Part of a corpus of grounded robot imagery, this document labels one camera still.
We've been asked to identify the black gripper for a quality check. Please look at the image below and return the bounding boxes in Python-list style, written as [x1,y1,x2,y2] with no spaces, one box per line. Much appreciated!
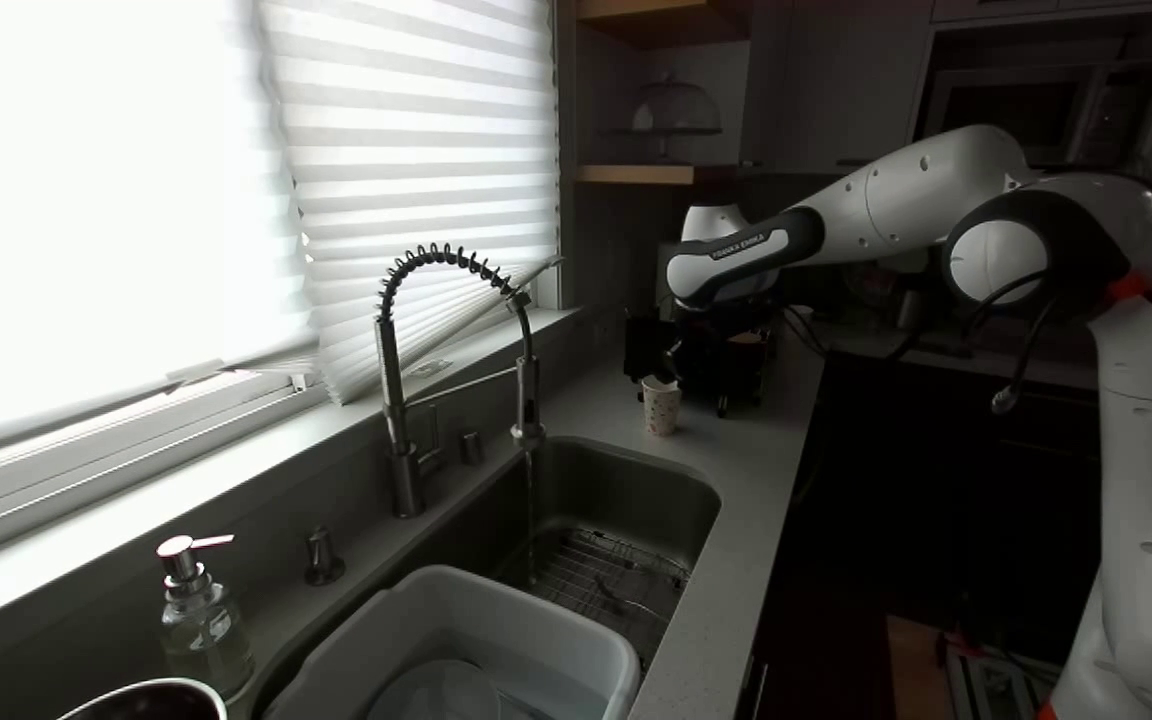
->
[669,305,780,417]

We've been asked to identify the dark round bowl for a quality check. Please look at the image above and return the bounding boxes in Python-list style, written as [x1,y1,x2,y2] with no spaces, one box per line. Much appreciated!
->
[57,675,226,720]

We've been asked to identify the steel spring kitchen faucet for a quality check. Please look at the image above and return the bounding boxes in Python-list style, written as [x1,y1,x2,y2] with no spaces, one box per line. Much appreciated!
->
[377,244,542,516]

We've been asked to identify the clear soap dispenser bottle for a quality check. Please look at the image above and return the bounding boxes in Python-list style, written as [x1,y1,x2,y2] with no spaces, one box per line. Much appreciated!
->
[157,531,255,700]

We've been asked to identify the stainless steel sink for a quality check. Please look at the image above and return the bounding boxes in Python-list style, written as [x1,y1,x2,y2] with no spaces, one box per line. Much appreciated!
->
[253,441,721,720]

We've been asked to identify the white plastic wash basin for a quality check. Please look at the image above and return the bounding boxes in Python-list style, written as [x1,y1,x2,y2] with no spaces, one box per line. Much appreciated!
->
[262,562,638,720]

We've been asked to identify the white paper cup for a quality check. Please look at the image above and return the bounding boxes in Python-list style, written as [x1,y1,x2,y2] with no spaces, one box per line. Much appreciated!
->
[638,374,678,435]

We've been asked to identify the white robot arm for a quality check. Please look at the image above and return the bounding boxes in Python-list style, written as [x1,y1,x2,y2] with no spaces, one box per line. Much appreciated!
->
[669,123,1152,720]

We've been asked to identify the white window blind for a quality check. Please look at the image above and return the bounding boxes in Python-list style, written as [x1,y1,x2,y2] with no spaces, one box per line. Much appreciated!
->
[258,0,560,404]

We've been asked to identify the wire sink grid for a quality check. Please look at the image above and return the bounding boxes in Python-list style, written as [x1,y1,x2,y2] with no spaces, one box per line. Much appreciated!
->
[504,520,693,632]

